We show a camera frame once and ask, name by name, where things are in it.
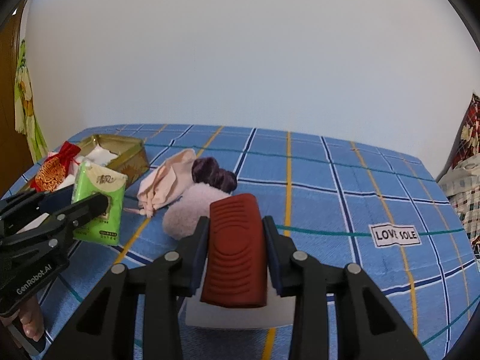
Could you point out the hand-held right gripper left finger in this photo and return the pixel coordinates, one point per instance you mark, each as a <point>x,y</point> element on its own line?
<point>200,258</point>

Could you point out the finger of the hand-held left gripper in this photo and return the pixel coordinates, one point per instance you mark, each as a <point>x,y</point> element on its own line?
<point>56,200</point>
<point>90,204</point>

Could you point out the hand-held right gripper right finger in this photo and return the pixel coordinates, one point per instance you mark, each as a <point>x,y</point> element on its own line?
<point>273,255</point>

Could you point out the green tissue pack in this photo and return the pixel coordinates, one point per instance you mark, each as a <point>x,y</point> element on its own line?
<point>93,176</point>

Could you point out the red embroidered pouch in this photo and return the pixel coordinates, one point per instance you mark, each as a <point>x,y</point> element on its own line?
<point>50,172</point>

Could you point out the red ribbed case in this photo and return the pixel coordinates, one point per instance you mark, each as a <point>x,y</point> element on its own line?
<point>234,251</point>

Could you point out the pink fluffy puff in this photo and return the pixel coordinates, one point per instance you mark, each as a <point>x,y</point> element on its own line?
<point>187,210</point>

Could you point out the gold metal tin box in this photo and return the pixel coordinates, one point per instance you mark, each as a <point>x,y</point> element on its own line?
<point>131,157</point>

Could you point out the purple velvet scrunchie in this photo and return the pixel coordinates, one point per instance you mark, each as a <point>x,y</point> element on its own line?
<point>213,174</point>

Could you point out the person's left hand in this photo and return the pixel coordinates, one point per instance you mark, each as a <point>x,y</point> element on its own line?
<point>32,318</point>

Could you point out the blue plaid bedsheet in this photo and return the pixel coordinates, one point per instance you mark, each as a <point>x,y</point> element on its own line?
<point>318,195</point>

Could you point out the green floral hanging cloth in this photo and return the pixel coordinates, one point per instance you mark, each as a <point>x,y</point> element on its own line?
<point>28,120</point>

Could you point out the brown wooden door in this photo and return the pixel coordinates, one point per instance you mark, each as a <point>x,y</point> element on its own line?
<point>9,120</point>

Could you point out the checked cloth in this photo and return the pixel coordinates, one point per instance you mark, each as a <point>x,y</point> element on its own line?
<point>463,198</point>

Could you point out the dark red floral quilt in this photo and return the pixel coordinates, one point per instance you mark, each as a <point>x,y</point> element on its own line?
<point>470,131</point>

